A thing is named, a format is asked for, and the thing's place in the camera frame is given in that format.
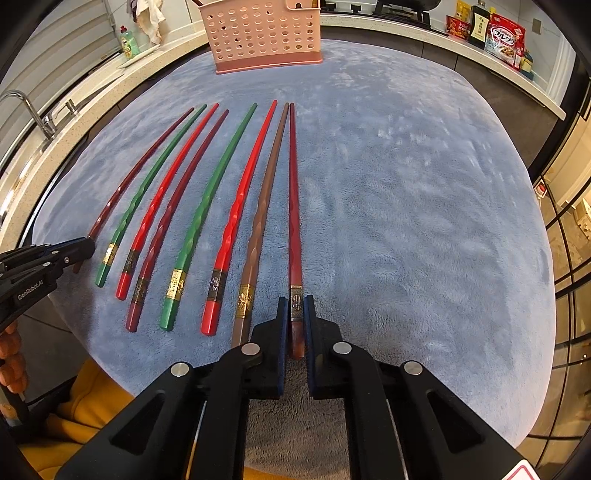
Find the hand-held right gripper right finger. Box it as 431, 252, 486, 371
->
304, 294, 528, 480

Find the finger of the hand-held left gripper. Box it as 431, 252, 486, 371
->
0, 237, 96, 288

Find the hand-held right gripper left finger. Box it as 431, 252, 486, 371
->
55, 296, 288, 480

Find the dark red chopstick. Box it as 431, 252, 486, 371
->
74, 107, 195, 273
125, 109, 230, 333
287, 102, 306, 361

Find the green chopstick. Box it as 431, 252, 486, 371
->
94, 104, 208, 289
159, 102, 258, 332

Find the bright red chopstick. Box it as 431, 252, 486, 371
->
200, 99, 279, 337
115, 103, 219, 302

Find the brown chopstick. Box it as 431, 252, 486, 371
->
231, 102, 291, 352

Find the pink perforated plastic basket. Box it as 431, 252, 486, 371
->
198, 0, 324, 75

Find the person's left hand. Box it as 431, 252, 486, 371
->
0, 320, 29, 394

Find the person's yellow clothing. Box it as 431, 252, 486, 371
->
28, 360, 278, 480

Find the chrome sink faucet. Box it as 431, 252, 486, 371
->
0, 90, 57, 140

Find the blue fleece blanket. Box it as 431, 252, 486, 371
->
31, 39, 557, 468

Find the window blind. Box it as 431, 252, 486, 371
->
0, 9, 125, 153

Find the green dish soap bottle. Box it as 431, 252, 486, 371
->
119, 25, 140, 60

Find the white hanging towel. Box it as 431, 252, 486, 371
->
129, 0, 166, 46

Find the black framed glass door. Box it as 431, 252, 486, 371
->
529, 92, 591, 439

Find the black gas stove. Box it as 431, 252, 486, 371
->
318, 0, 435, 24

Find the red snack packet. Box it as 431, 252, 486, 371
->
445, 15, 472, 38

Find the black wok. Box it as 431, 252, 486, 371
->
376, 0, 440, 13

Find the dark sauce bottle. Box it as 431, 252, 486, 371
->
468, 6, 493, 45

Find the red white cereal bag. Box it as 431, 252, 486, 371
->
485, 14, 527, 70

